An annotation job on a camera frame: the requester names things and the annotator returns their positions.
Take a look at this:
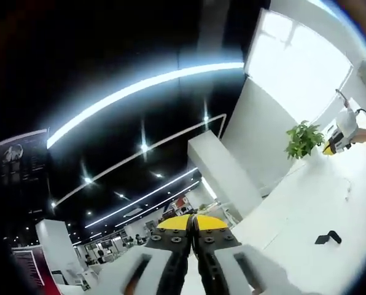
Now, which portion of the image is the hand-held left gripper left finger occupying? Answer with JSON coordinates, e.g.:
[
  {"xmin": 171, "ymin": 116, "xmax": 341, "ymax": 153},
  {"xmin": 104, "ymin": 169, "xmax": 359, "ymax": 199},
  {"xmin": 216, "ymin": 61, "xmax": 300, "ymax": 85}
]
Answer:
[{"xmin": 99, "ymin": 214, "xmax": 193, "ymax": 295}]

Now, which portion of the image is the long ceiling light strip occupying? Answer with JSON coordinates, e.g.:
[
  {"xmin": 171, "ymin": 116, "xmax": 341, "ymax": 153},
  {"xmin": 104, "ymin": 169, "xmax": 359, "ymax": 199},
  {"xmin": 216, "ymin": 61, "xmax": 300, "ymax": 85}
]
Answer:
[{"xmin": 46, "ymin": 62, "xmax": 245, "ymax": 149}]

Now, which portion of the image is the white square pillar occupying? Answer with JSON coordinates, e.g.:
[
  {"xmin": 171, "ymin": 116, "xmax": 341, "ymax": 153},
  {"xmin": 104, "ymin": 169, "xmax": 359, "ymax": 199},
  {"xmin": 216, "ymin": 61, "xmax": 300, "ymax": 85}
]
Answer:
[
  {"xmin": 187, "ymin": 130, "xmax": 263, "ymax": 218},
  {"xmin": 35, "ymin": 218, "xmax": 81, "ymax": 279}
]

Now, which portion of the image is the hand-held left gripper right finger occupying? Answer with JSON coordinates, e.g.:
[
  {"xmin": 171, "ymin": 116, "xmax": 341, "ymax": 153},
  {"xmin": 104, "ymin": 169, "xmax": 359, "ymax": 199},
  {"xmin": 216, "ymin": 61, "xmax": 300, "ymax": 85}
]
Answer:
[{"xmin": 191, "ymin": 214, "xmax": 294, "ymax": 295}]

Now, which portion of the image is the window with white blinds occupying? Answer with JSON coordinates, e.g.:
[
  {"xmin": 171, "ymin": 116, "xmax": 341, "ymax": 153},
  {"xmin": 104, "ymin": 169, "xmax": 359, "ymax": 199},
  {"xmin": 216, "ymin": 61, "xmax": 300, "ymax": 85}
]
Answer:
[{"xmin": 244, "ymin": 7, "xmax": 354, "ymax": 120}]

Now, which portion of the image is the dark hanging banner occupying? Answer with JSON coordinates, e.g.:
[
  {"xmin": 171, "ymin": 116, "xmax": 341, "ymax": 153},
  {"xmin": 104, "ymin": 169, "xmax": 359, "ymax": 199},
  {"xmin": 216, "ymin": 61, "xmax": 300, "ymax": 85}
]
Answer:
[{"xmin": 0, "ymin": 128, "xmax": 49, "ymax": 186}]

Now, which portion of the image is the green potted plant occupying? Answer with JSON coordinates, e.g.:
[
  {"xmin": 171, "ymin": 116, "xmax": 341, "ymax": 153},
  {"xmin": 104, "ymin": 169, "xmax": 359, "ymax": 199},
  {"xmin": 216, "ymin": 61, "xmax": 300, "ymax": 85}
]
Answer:
[{"xmin": 286, "ymin": 120, "xmax": 325, "ymax": 160}]

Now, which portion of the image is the small black clip object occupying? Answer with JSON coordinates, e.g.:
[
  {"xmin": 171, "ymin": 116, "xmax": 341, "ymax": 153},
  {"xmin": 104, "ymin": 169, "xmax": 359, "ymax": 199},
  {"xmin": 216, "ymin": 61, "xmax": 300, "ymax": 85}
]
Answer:
[{"xmin": 314, "ymin": 229, "xmax": 342, "ymax": 246}]

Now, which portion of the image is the white desktop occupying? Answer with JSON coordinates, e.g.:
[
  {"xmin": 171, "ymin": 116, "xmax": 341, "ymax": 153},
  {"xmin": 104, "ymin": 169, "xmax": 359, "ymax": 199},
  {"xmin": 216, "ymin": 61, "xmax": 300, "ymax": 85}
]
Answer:
[{"xmin": 56, "ymin": 140, "xmax": 366, "ymax": 295}]

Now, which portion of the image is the red patterned screen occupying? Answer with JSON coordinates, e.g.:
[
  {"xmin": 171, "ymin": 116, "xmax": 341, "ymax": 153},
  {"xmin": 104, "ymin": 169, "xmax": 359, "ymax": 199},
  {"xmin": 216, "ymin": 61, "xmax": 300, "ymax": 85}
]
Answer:
[{"xmin": 12, "ymin": 245, "xmax": 61, "ymax": 295}]

